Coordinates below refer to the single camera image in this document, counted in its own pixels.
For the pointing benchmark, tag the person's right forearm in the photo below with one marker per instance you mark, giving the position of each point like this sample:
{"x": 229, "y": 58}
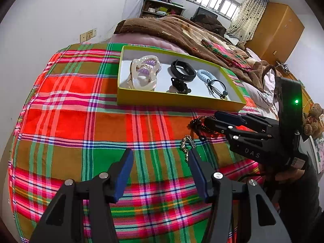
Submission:
{"x": 298, "y": 207}

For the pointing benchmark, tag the black wristband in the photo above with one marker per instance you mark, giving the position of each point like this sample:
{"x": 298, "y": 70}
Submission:
{"x": 182, "y": 76}

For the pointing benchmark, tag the brown blanket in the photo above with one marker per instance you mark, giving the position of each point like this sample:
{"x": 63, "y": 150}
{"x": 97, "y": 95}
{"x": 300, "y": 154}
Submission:
{"x": 162, "y": 30}

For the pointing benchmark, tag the yellow-green cardboard box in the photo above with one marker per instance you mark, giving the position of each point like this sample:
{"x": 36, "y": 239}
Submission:
{"x": 164, "y": 98}

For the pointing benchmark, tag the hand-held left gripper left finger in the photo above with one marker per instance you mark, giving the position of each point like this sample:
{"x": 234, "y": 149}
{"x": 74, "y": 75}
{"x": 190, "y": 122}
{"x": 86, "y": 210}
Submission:
{"x": 124, "y": 174}

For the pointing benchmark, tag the dark brown coat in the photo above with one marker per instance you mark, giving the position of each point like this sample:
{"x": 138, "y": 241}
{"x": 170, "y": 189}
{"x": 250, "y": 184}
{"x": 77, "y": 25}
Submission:
{"x": 212, "y": 25}

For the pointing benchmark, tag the brown teddy bear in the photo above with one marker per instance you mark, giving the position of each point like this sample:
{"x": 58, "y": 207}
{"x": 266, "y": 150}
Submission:
{"x": 312, "y": 119}

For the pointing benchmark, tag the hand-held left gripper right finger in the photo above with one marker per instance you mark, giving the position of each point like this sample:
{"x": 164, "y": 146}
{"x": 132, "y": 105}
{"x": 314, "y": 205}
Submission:
{"x": 200, "y": 179}

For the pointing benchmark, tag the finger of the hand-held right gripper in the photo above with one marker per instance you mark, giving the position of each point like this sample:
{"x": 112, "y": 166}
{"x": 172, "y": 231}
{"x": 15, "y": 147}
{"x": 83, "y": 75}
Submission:
{"x": 227, "y": 117}
{"x": 215, "y": 124}

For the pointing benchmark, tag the pink bed sheet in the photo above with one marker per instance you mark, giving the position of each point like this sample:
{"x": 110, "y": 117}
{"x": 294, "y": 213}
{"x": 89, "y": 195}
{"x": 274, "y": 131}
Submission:
{"x": 141, "y": 41}

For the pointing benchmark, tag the white quilt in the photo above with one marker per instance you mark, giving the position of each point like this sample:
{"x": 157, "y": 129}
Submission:
{"x": 265, "y": 93}

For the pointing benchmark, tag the plaid bed sheet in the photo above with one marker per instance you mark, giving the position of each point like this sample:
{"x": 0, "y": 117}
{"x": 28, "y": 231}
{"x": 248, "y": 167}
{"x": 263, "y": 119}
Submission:
{"x": 88, "y": 131}

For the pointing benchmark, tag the barred window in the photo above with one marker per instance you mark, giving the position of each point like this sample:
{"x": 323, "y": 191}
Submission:
{"x": 215, "y": 0}

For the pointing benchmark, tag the wooden bed frame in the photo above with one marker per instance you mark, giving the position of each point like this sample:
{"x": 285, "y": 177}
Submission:
{"x": 307, "y": 93}

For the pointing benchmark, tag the wall outlet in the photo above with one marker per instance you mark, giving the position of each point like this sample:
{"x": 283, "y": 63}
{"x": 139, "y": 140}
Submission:
{"x": 88, "y": 35}

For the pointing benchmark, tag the person's right hand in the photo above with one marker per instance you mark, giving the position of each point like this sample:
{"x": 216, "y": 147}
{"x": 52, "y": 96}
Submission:
{"x": 288, "y": 174}

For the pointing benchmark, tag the black television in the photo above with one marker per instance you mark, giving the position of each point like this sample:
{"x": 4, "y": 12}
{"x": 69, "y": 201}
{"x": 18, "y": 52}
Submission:
{"x": 205, "y": 14}

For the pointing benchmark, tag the wooden wardrobe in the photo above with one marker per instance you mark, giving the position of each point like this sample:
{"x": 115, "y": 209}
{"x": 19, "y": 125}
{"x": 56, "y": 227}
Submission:
{"x": 278, "y": 30}

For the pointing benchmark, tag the dotted curtain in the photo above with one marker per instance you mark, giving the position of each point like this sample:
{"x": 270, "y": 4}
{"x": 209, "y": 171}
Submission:
{"x": 246, "y": 15}

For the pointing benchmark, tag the wooden shelf unit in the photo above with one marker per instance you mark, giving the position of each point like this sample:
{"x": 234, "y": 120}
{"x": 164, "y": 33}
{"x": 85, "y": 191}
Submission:
{"x": 151, "y": 7}

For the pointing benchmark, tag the folded plaid cloth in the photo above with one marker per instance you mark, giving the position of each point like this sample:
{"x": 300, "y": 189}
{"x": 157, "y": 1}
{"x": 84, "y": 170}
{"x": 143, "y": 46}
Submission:
{"x": 222, "y": 52}

